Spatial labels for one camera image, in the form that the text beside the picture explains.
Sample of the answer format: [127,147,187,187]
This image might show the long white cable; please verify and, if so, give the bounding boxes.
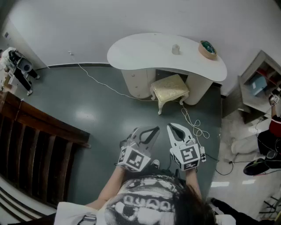
[68,51,210,147]

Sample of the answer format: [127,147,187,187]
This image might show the person's patterned shirt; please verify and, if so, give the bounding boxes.
[54,174,199,225]

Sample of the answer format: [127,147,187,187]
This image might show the dark wooden slatted frame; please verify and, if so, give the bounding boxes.
[0,91,92,208]

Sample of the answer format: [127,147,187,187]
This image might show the light blue box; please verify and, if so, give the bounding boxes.
[247,76,268,97]

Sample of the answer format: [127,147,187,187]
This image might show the white curved dressing table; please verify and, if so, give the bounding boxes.
[107,33,228,106]

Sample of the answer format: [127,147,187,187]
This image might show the round wooden box green contents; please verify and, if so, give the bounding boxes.
[198,40,218,60]

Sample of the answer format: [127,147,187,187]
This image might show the gold cushioned white stool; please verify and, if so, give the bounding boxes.
[150,74,190,116]

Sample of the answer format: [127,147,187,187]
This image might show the person's left forearm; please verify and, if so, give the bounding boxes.
[85,165,128,207]

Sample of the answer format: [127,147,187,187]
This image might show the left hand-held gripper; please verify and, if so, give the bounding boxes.
[116,125,161,172]

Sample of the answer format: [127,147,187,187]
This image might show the grey shelf unit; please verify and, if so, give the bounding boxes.
[238,50,281,124]

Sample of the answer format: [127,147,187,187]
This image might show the black cable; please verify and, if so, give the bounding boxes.
[205,152,244,176]

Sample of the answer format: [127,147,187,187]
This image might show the black metal stand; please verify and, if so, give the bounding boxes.
[259,194,281,220]

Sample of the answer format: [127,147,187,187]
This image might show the white power strip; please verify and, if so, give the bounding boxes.
[198,146,207,163]

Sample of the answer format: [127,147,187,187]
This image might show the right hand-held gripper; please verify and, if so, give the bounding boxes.
[166,122,201,172]

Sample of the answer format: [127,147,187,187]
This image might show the person's right forearm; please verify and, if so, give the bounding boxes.
[185,168,204,200]

